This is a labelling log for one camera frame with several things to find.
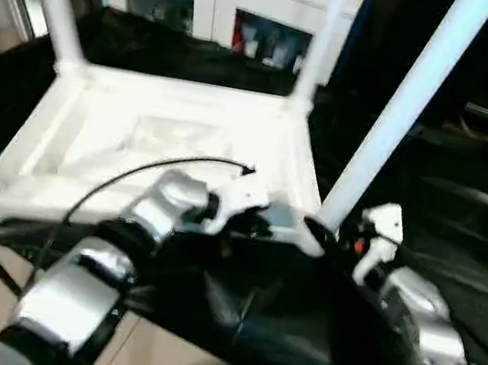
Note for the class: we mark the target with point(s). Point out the white plastic table top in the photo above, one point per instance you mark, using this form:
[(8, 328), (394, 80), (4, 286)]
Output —
[(165, 122)]

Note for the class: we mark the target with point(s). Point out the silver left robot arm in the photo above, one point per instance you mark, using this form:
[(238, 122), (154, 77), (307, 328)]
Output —
[(150, 213)]

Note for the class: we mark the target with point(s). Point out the black mat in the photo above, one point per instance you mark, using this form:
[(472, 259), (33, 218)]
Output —
[(459, 181)]

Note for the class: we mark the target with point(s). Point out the red bottle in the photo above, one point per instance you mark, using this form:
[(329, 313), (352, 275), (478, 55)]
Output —
[(239, 36)]

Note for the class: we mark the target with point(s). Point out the black box with gold label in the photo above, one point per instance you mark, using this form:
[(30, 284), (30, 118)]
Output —
[(390, 38)]

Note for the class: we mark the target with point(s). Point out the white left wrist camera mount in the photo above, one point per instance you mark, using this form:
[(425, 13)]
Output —
[(241, 196)]

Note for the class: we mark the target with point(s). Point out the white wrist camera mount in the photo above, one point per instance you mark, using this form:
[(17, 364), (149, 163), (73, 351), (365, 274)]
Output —
[(384, 225), (241, 196)]

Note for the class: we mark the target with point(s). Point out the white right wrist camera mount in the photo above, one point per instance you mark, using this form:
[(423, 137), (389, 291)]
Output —
[(384, 225)]

